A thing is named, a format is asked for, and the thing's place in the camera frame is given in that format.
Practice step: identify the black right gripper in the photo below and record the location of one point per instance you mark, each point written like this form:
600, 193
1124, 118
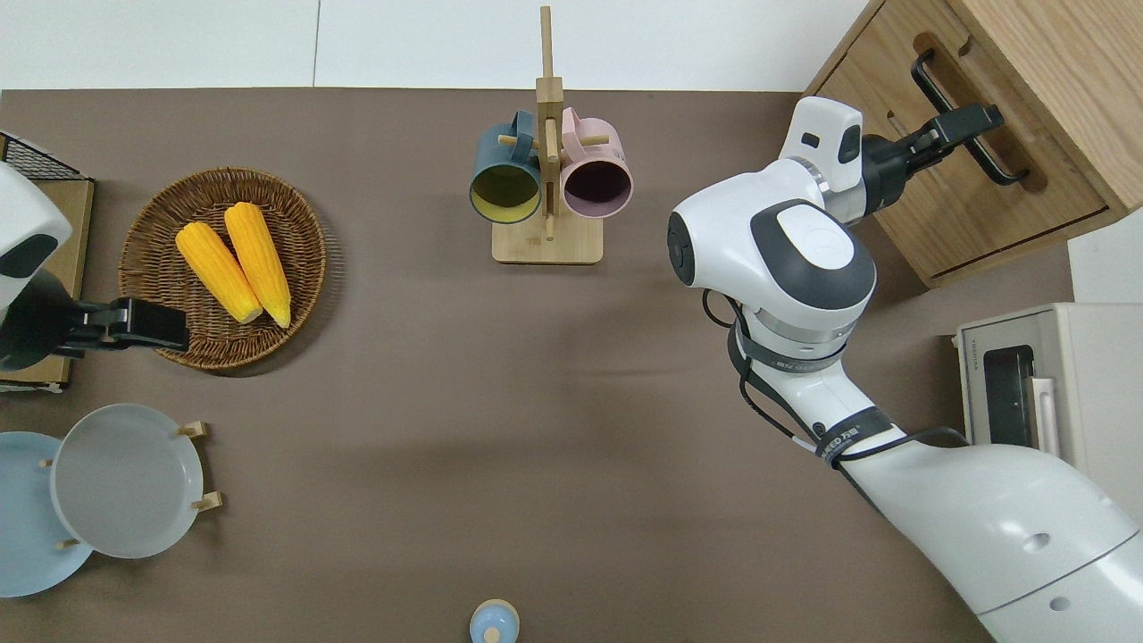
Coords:
888, 165

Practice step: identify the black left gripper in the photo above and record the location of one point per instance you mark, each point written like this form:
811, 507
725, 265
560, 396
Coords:
40, 326

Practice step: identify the light wooden drawer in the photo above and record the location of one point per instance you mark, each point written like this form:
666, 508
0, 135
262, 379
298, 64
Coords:
946, 214

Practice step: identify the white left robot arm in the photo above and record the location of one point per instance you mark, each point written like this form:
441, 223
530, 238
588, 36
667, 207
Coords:
22, 223

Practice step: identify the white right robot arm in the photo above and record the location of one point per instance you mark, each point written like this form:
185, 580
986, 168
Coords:
964, 500

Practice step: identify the yellow corn cob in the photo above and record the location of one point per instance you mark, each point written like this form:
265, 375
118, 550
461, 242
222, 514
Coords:
261, 263
214, 268

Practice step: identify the round wicker basket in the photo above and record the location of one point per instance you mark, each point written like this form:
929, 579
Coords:
161, 223

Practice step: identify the light wooden cabinet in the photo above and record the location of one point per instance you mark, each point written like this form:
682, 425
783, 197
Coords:
1063, 80

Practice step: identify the grey plate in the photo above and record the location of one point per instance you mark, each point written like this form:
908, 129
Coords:
125, 482

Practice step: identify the wooden plate rack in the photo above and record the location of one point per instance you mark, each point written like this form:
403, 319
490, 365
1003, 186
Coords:
207, 502

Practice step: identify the light blue plate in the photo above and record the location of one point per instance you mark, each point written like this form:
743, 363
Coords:
27, 536

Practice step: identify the white toaster oven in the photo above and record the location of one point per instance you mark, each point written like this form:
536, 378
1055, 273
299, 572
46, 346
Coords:
1089, 384

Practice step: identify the brown table mat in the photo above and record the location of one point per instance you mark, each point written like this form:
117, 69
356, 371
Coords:
446, 402

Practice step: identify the pink mug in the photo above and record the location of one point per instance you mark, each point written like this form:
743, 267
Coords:
596, 152

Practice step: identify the dark blue mug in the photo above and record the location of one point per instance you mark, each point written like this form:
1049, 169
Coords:
504, 156

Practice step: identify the bamboo mug rack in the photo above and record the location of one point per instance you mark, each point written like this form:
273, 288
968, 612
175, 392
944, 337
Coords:
546, 241

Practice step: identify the small light blue jar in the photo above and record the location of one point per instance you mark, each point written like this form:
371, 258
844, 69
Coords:
494, 623

